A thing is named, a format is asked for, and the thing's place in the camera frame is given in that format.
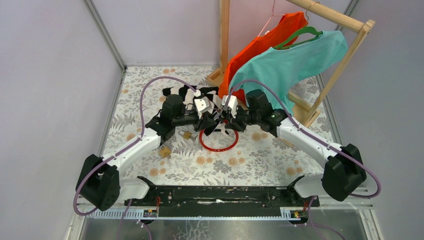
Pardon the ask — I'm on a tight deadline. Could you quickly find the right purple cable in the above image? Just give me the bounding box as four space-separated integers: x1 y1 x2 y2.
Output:
226 78 382 200

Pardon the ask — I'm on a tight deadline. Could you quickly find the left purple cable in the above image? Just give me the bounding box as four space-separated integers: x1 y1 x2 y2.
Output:
72 76 201 217

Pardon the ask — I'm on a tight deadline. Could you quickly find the purple cable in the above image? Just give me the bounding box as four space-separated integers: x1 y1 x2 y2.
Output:
72 76 201 217
226 78 382 200

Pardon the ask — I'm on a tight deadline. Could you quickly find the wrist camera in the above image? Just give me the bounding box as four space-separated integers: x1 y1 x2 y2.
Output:
193 96 214 119
221 95 238 119

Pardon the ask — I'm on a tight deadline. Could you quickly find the teal t-shirt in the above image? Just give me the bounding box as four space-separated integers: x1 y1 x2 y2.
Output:
229 30 348 114

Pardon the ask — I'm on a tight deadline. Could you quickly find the black white striped garment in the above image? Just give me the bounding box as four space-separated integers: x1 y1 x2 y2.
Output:
162 84 230 136

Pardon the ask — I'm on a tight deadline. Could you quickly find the small brass padlock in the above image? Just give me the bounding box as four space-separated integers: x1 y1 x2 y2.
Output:
178 130 192 140

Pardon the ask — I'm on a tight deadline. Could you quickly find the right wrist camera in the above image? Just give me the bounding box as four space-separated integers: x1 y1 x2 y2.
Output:
221 95 238 119

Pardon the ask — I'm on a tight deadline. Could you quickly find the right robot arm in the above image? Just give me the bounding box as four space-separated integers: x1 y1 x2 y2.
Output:
221 89 367 206

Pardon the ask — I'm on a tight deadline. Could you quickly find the orange t-shirt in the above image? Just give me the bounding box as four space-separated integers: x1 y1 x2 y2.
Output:
218 11 307 98

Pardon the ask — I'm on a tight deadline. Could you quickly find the wooden clothes rack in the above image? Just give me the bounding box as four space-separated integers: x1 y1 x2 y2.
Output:
205 0 377 130

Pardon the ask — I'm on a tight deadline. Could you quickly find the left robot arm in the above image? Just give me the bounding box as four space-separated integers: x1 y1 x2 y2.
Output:
73 94 217 212

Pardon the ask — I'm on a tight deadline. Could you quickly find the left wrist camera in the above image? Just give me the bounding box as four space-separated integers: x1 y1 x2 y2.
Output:
193 96 214 119

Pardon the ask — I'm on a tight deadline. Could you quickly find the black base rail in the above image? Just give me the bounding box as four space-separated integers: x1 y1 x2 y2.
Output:
124 185 311 218

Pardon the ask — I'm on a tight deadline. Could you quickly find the floral table mat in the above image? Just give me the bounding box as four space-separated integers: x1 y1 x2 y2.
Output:
103 66 324 186

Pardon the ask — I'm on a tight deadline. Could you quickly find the red cable lock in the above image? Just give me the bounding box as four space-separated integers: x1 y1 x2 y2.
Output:
198 123 239 153

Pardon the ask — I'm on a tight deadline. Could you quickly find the pink clothes hanger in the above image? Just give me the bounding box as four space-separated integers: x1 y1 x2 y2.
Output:
257 0 283 37

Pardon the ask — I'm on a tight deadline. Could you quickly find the green clothes hanger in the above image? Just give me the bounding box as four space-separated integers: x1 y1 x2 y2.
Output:
273 26 324 50

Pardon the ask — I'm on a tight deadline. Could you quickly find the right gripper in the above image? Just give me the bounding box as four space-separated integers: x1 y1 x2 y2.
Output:
225 104 261 133

